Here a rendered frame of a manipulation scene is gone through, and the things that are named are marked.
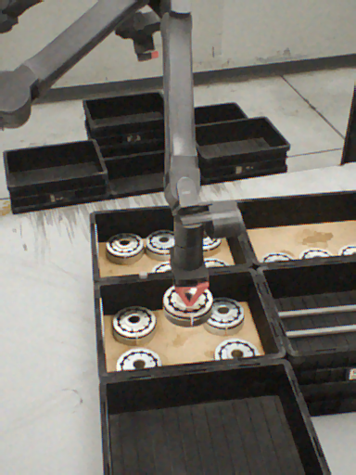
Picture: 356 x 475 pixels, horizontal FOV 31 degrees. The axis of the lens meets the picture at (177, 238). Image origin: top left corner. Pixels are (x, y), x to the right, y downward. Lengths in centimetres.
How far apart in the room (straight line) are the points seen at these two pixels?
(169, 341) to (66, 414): 30
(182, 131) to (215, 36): 352
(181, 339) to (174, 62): 65
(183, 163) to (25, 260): 94
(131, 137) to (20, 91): 185
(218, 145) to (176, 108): 177
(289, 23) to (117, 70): 129
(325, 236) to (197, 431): 77
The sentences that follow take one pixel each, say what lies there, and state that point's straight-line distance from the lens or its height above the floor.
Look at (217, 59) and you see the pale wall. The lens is 480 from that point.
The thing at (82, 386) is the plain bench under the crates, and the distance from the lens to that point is 164.
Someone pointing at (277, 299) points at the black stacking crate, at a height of 83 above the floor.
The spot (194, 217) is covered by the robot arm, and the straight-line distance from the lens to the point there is 119.
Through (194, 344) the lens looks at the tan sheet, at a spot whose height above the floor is 83.
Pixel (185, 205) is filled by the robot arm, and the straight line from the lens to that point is 118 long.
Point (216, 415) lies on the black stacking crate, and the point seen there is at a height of 83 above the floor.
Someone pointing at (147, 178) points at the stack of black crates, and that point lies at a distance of 296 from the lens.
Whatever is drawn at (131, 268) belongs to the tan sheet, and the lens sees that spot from 174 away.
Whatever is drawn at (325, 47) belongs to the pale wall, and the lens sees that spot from 512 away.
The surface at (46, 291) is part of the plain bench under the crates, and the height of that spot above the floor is 70.
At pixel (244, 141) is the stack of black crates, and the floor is 49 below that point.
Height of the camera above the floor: 195
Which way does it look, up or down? 37 degrees down
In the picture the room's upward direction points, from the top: straight up
